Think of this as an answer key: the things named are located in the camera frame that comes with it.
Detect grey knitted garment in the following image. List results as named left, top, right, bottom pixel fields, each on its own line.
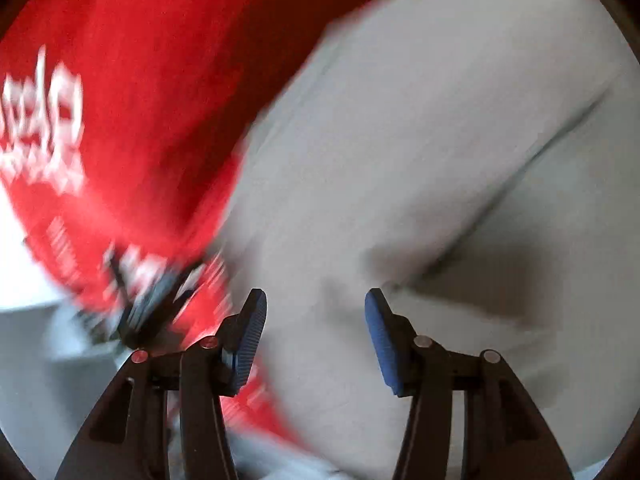
left=224, top=0, right=639, bottom=479

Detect red blanket white characters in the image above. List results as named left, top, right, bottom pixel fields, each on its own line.
left=1, top=0, right=378, bottom=441

